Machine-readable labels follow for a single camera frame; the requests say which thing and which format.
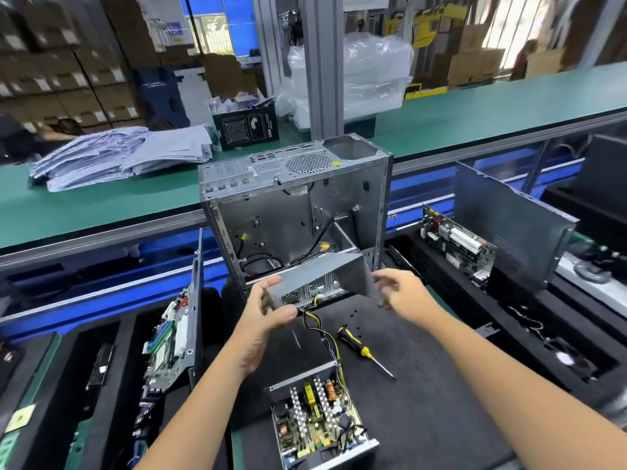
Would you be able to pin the small beige square chip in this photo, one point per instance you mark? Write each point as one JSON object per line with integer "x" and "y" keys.
{"x": 20, "y": 418}

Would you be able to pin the black cardboard box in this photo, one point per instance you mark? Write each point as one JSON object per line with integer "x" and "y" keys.
{"x": 247, "y": 125}

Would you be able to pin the person's right hand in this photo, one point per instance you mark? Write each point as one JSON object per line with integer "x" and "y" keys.
{"x": 409, "y": 296}

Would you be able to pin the person's right forearm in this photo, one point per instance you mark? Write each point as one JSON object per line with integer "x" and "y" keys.
{"x": 519, "y": 406}

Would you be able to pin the grey power supply unit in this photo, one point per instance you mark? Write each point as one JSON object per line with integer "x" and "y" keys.
{"x": 323, "y": 277}

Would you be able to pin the black foam tray with recess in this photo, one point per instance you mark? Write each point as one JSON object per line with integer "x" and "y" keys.
{"x": 529, "y": 328}

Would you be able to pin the dark grey case side panel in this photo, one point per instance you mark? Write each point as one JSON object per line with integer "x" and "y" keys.
{"x": 196, "y": 308}

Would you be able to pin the small black rectangular component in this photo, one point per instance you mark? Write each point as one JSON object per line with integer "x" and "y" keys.
{"x": 101, "y": 365}

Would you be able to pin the silver metal computer case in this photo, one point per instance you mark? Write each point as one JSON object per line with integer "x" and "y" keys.
{"x": 284, "y": 200}

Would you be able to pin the black foam work mat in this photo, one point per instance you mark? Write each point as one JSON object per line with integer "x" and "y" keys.
{"x": 441, "y": 406}

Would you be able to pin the small black lit fan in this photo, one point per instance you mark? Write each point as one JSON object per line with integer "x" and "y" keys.
{"x": 565, "y": 359}

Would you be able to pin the green board with white parts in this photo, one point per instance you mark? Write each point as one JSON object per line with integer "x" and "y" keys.
{"x": 458, "y": 244}

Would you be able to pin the person's left hand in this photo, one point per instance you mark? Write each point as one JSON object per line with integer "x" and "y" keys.
{"x": 257, "y": 323}

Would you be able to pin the black foam tray with slots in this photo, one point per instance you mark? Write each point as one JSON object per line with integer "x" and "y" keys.
{"x": 78, "y": 416}

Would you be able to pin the long green memory strip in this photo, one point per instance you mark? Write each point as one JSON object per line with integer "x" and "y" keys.
{"x": 80, "y": 445}
{"x": 25, "y": 386}

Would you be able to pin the green conveyor belt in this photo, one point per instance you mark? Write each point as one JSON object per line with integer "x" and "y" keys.
{"x": 98, "y": 205}

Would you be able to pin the large black metal panel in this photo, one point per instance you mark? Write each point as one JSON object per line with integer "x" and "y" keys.
{"x": 514, "y": 225}

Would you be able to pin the stack of brown cardboard boxes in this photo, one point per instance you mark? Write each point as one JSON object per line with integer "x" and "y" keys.
{"x": 59, "y": 83}

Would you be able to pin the small black metal bracket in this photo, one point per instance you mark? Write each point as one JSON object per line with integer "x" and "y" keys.
{"x": 487, "y": 330}

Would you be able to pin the grey metal post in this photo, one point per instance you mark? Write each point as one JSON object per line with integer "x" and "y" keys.
{"x": 323, "y": 63}

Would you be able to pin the green motherboard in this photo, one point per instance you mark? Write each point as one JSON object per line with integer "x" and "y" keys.
{"x": 167, "y": 342}

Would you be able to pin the grey round metal part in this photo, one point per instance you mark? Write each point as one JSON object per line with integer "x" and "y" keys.
{"x": 593, "y": 271}

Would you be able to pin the stack of grey paper sheets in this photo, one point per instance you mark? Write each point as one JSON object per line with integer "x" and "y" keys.
{"x": 108, "y": 156}

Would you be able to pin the clear plastic bag pile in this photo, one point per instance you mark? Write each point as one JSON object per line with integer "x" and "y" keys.
{"x": 362, "y": 78}

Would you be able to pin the silver power supply unit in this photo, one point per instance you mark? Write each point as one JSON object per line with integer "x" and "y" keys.
{"x": 338, "y": 460}

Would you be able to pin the person's left forearm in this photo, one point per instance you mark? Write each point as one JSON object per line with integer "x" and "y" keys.
{"x": 201, "y": 426}

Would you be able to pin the grey metal conveyor rail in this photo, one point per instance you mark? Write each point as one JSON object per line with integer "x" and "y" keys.
{"x": 98, "y": 244}

